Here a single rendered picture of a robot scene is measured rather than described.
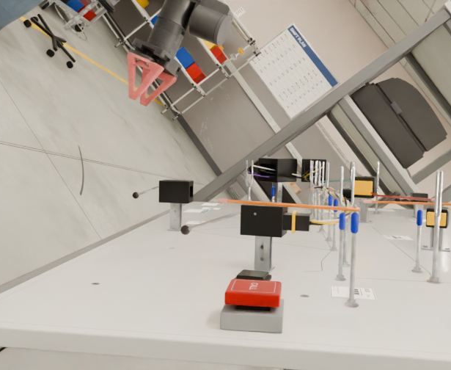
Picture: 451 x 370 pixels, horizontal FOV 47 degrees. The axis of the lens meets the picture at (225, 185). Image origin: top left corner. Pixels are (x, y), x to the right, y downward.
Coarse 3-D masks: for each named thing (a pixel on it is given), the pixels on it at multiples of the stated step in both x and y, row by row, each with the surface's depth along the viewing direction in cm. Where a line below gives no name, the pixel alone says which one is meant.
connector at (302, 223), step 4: (288, 212) 70; (284, 216) 67; (288, 216) 67; (296, 216) 67; (300, 216) 67; (304, 216) 67; (308, 216) 66; (284, 220) 67; (288, 220) 67; (296, 220) 67; (300, 220) 67; (304, 220) 67; (308, 220) 67; (284, 224) 67; (288, 224) 67; (296, 224) 67; (300, 224) 67; (304, 224) 67; (308, 224) 67; (284, 228) 67; (288, 228) 67; (296, 228) 67; (300, 228) 67; (304, 228) 67; (308, 228) 67
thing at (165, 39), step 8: (160, 24) 93; (168, 24) 92; (176, 24) 92; (152, 32) 94; (160, 32) 92; (168, 32) 92; (176, 32) 93; (184, 32) 95; (136, 40) 91; (152, 40) 93; (160, 40) 92; (168, 40) 93; (176, 40) 93; (152, 48) 90; (160, 48) 90; (168, 48) 93; (176, 48) 94; (152, 56) 95; (160, 56) 90; (168, 56) 92; (176, 64) 96
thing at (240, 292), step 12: (228, 288) 48; (240, 288) 48; (252, 288) 48; (264, 288) 48; (276, 288) 48; (228, 300) 46; (240, 300) 46; (252, 300) 46; (264, 300) 46; (276, 300) 46
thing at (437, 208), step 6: (438, 174) 65; (438, 180) 65; (438, 186) 66; (438, 192) 66; (438, 210) 64; (438, 216) 65; (438, 222) 65; (438, 228) 65; (438, 234) 65; (438, 240) 65; (438, 246) 65; (432, 270) 66; (432, 276) 66; (432, 282) 65; (438, 282) 65
